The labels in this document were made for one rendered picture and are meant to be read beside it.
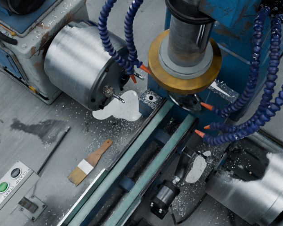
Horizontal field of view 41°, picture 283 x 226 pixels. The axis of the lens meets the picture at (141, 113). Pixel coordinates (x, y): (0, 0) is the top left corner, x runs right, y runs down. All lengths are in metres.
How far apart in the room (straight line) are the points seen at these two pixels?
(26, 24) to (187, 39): 0.59
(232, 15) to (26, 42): 0.70
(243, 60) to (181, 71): 0.31
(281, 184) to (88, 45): 0.66
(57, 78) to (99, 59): 0.16
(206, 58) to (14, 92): 0.87
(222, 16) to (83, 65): 0.55
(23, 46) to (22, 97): 0.38
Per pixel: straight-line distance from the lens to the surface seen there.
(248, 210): 1.09
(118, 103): 1.46
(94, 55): 1.14
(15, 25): 1.24
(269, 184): 1.05
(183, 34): 0.80
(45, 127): 1.47
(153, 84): 1.32
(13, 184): 1.13
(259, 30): 0.88
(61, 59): 1.18
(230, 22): 0.70
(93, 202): 1.24
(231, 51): 1.16
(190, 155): 0.92
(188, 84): 0.90
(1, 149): 1.48
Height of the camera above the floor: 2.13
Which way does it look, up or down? 66 degrees down
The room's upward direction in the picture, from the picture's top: straight up
